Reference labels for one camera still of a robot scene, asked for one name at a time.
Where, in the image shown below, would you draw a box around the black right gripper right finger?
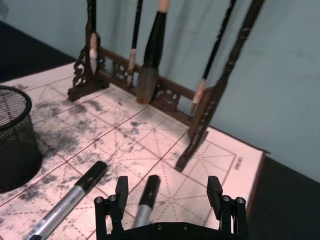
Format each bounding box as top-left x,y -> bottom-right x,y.
206,175 -> 248,236

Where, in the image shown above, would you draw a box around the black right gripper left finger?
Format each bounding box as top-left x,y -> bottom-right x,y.
93,175 -> 130,236

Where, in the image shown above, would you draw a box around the silver pen with black cap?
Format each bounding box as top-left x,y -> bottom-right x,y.
132,174 -> 161,229
23,160 -> 109,240

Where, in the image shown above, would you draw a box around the pink gridded calligraphy mat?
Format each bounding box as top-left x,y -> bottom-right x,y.
0,61 -> 271,240

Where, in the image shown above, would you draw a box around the dark carved wooden brush rack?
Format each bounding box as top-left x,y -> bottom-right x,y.
67,0 -> 266,173

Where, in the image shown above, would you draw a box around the small white-tipped calligraphy brush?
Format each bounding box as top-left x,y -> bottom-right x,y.
88,0 -> 100,77

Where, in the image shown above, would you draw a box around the large thick calligraphy brush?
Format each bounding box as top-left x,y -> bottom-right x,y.
135,0 -> 169,105

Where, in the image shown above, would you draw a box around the black wire mesh cup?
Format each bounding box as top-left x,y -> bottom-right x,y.
0,85 -> 43,194

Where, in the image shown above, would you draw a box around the thin black-handled calligraphy brush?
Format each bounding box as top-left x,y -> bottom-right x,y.
126,0 -> 144,89
190,0 -> 238,116

